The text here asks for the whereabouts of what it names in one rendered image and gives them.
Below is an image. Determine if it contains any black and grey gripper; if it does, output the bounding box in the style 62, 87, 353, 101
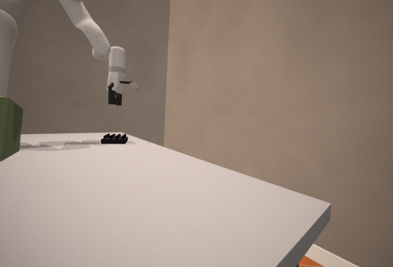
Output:
107, 71, 124, 105

